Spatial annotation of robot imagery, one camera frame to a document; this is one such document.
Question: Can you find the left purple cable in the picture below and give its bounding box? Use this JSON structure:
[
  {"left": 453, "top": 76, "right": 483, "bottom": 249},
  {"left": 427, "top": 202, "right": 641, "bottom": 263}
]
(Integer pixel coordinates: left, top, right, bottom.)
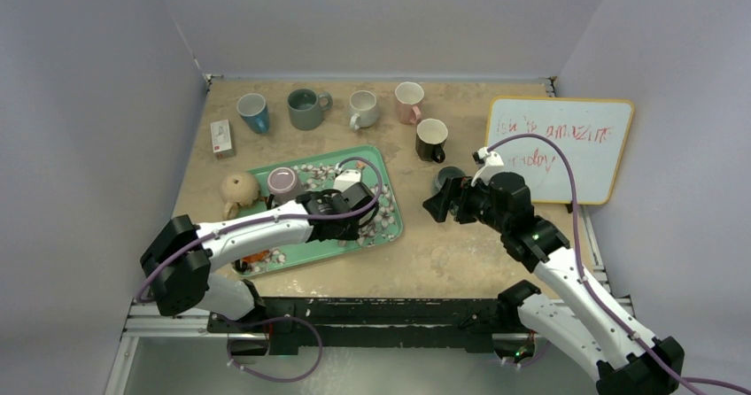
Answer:
[{"left": 135, "top": 156, "right": 385, "bottom": 383}]

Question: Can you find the pink faceted mug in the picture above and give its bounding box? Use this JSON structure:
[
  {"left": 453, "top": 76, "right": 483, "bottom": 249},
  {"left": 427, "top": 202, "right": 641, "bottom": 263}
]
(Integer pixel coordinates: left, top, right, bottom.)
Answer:
[{"left": 394, "top": 81, "right": 425, "bottom": 124}]

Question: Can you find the purple cable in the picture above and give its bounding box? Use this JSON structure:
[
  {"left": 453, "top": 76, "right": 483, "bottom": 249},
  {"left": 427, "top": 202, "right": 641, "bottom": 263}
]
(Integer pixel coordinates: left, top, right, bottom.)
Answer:
[
  {"left": 486, "top": 133, "right": 751, "bottom": 395},
  {"left": 135, "top": 156, "right": 385, "bottom": 383}
]

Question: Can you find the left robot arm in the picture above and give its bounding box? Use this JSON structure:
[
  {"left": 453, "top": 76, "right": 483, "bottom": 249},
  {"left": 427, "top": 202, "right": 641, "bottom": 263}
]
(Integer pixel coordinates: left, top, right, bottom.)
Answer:
[{"left": 136, "top": 182, "right": 381, "bottom": 332}]

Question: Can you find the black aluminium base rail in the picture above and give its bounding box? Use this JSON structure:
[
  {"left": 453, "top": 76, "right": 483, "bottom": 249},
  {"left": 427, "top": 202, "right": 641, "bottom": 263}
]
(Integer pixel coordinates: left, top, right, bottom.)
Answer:
[{"left": 120, "top": 295, "right": 588, "bottom": 359}]

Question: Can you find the orange mug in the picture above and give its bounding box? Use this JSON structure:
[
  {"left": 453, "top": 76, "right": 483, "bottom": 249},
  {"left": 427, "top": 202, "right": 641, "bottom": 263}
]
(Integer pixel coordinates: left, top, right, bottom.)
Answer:
[{"left": 244, "top": 251, "right": 270, "bottom": 263}]

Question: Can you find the yellow framed whiteboard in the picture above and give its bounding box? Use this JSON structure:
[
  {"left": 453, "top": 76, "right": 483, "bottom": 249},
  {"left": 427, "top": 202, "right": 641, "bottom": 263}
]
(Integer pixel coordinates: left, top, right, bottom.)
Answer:
[{"left": 486, "top": 97, "right": 634, "bottom": 205}]

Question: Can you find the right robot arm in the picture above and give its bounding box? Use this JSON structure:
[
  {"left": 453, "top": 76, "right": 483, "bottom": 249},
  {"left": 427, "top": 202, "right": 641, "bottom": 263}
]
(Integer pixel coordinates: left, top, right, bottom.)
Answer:
[{"left": 422, "top": 172, "right": 685, "bottom": 394}]

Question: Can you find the blue textured mug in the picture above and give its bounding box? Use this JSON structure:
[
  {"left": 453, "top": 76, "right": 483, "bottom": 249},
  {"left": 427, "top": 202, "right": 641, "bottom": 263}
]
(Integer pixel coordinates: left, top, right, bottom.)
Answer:
[{"left": 236, "top": 93, "right": 270, "bottom": 135}]

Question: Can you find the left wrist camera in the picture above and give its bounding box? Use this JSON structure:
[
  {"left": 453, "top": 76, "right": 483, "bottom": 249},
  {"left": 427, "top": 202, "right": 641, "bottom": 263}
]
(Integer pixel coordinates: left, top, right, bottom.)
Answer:
[{"left": 333, "top": 169, "right": 362, "bottom": 192}]

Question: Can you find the beige round mug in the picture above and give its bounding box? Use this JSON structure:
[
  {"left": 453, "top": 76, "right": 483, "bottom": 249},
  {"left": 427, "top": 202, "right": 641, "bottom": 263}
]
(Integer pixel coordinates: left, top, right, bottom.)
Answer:
[{"left": 219, "top": 172, "right": 260, "bottom": 220}]

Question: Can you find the white speckled round mug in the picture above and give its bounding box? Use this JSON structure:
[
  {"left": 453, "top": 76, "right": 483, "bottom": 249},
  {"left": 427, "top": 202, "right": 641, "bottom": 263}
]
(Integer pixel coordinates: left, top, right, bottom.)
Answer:
[{"left": 349, "top": 90, "right": 380, "bottom": 131}]

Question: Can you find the grey flat-bottom mug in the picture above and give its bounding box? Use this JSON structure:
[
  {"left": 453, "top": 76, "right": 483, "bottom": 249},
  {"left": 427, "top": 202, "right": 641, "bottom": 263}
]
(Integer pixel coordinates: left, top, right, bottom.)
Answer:
[{"left": 287, "top": 89, "right": 333, "bottom": 131}]

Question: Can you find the green floral tray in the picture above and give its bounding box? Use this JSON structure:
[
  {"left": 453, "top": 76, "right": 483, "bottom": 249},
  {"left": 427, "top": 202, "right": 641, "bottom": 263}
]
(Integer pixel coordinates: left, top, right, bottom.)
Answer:
[{"left": 231, "top": 145, "right": 404, "bottom": 278}]

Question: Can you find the small white red box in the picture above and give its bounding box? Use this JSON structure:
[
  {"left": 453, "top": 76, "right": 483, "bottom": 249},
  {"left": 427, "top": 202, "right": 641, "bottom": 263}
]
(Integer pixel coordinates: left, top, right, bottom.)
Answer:
[{"left": 210, "top": 120, "right": 236, "bottom": 159}]

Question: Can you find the black mug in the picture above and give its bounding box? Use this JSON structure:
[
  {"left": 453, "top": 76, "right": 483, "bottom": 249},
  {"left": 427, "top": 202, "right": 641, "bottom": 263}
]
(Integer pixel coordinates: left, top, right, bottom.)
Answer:
[{"left": 415, "top": 118, "right": 449, "bottom": 164}]

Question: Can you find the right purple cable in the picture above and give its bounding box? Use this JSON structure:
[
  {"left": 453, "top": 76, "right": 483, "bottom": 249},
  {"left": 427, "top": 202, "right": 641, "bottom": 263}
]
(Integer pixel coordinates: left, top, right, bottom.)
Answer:
[{"left": 486, "top": 133, "right": 751, "bottom": 395}]

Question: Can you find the grey-blue speckled round mug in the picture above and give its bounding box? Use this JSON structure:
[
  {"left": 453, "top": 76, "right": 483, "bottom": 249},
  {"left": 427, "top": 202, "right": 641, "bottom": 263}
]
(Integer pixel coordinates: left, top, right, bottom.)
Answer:
[{"left": 430, "top": 166, "right": 466, "bottom": 195}]

